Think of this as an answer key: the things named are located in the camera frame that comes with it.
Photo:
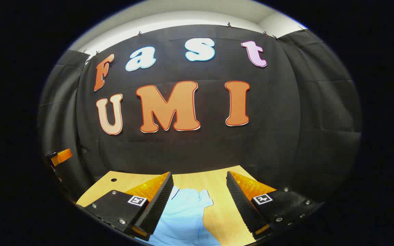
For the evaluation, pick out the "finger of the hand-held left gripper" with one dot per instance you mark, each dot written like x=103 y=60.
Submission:
x=62 y=157

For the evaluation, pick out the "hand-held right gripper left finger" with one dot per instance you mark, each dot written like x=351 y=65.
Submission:
x=157 y=208

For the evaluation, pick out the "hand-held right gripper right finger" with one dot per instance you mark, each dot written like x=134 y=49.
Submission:
x=243 y=208

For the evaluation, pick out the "light blue T-shirt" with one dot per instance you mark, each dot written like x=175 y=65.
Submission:
x=183 y=218

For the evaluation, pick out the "black backdrop cloth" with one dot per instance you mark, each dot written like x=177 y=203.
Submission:
x=200 y=147

